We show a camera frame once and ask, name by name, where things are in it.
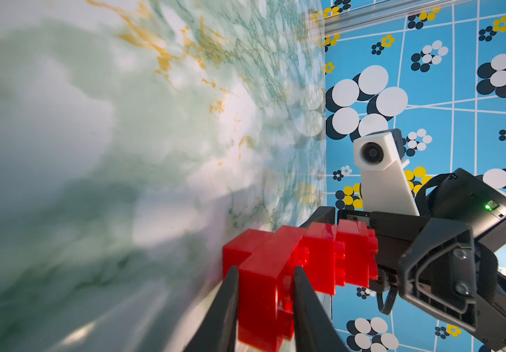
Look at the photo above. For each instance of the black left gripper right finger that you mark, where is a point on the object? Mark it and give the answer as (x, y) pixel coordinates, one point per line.
(313, 329)

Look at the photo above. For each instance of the red square lego brick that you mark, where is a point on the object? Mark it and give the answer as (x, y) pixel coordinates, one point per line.
(320, 241)

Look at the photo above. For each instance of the long red lego brick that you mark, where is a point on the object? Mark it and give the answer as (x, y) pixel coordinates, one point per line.
(265, 263)

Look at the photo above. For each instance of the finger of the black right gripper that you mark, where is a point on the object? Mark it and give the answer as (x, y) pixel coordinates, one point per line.
(323, 215)

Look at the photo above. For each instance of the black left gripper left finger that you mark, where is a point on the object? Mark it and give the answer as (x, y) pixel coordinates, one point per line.
(218, 331)

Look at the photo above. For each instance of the aluminium right corner post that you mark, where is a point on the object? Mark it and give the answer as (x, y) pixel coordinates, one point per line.
(380, 12)

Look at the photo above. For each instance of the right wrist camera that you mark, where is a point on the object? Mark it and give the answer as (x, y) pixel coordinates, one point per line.
(384, 187)

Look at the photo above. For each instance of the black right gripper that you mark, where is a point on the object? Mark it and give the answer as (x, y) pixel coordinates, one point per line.
(443, 260)

